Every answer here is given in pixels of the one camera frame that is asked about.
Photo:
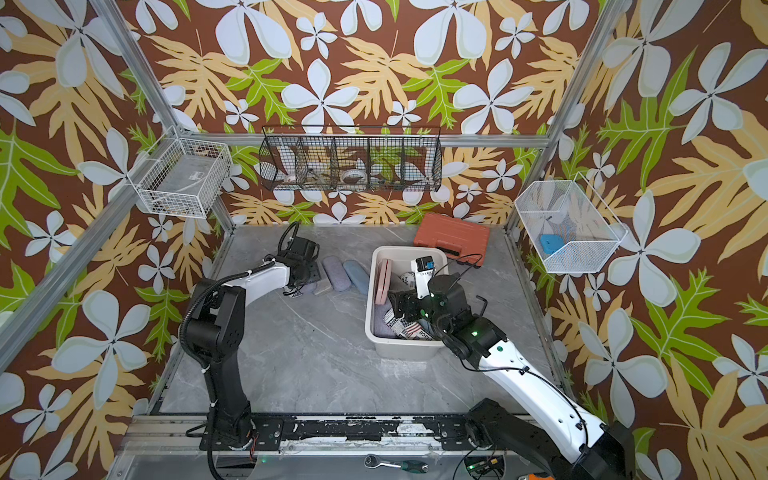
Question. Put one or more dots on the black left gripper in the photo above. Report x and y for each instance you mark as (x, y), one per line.
(316, 273)

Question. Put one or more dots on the white wire basket right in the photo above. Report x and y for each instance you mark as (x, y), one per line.
(575, 210)

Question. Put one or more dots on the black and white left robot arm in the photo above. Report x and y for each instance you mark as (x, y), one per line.
(214, 325)

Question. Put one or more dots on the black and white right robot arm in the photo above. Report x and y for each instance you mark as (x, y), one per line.
(561, 438)

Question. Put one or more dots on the pink glasses case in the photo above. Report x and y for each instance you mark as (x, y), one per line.
(383, 279)

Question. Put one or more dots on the purple fabric glasses case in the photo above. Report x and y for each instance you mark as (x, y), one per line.
(336, 273)

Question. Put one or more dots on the black wire basket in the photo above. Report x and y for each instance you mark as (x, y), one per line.
(351, 157)

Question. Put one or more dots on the cream plastic storage box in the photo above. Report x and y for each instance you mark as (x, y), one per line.
(400, 349)

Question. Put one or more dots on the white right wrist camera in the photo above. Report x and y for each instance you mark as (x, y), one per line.
(423, 270)

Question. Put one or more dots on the flag newspaper glasses case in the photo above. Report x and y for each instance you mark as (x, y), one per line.
(403, 329)

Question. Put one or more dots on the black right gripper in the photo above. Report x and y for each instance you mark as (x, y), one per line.
(406, 297)

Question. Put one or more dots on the white wire basket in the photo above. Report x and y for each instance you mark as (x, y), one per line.
(182, 176)
(575, 210)

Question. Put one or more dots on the light blue fabric glasses case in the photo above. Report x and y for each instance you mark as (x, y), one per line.
(358, 276)

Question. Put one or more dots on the blue object in basket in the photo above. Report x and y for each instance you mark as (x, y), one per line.
(551, 243)

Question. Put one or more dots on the white wire basket left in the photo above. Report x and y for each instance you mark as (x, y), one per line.
(182, 176)

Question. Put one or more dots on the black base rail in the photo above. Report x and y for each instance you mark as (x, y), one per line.
(273, 432)

